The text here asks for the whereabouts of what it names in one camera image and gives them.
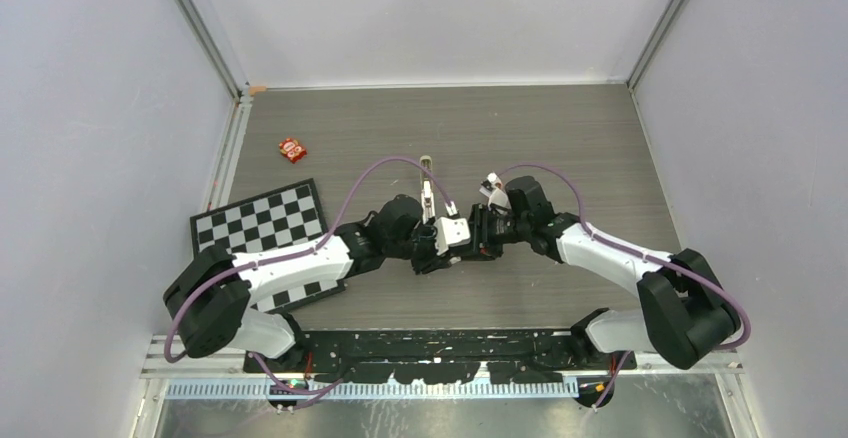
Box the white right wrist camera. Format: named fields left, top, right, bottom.
left=479, top=172, right=511, bottom=213

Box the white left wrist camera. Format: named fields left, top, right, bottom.
left=434, top=217, right=471, bottom=255

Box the red snack packet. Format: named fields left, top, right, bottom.
left=278, top=138, right=308, bottom=164

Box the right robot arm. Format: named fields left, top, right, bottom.
left=469, top=174, right=743, bottom=369

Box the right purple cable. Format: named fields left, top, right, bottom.
left=493, top=161, right=753, bottom=410

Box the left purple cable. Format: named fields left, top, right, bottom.
left=163, top=155, right=462, bottom=410

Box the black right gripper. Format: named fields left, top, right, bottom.
left=454, top=203, right=531, bottom=261

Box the purple cable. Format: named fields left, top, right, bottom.
left=493, top=161, right=753, bottom=410
left=163, top=155, right=462, bottom=410

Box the black white checkerboard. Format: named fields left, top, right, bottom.
left=190, top=178, right=348, bottom=317

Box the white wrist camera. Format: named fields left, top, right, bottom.
left=434, top=217, right=471, bottom=255
left=479, top=172, right=511, bottom=213

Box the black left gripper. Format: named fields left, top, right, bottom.
left=385, top=217, right=454, bottom=275

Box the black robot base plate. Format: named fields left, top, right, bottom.
left=270, top=328, right=635, bottom=384

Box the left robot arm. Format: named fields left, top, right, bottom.
left=163, top=195, right=471, bottom=372

